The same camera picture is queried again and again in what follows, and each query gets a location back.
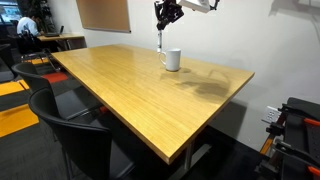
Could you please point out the black marker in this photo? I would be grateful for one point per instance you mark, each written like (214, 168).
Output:
(160, 40)

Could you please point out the black laptop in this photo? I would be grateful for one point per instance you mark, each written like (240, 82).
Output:
(55, 33)

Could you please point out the small wooden desk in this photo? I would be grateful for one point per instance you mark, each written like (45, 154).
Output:
(63, 36)

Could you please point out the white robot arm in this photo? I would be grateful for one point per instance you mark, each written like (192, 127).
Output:
(198, 5)

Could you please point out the orange black clamp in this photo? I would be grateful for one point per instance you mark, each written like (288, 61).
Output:
(313, 170)
(311, 122)

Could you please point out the metal table leg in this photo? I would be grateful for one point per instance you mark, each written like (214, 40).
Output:
(188, 156)

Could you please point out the white ceramic mug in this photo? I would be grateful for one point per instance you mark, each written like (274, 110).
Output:
(173, 61)

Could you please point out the white wall socket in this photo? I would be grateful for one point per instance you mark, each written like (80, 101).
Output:
(271, 115)

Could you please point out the black office chair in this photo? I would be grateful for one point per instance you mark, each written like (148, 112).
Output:
(28, 43)

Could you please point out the brown cork board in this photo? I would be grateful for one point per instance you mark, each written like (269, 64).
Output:
(103, 15)

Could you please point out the seated person in light shirt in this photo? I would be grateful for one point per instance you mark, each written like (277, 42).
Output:
(28, 25)

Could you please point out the dark indoor plant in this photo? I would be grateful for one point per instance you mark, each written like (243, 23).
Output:
(45, 13)

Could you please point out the black robot mounting board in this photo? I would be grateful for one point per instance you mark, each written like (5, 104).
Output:
(295, 133)

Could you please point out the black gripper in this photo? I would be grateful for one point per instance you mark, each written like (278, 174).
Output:
(172, 9)

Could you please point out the black plastic chair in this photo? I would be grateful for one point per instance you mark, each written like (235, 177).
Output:
(83, 146)
(33, 78)

